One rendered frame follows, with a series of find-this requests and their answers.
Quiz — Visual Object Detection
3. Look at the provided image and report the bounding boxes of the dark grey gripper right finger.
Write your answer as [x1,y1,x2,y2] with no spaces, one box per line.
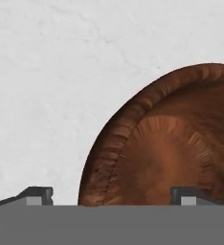
[169,186,224,207]

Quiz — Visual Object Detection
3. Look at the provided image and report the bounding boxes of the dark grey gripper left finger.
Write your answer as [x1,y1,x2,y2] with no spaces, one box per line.
[0,186,55,207]

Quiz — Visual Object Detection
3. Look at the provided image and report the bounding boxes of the large brown wooden bowl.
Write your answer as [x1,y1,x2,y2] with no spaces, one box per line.
[77,62,224,207]

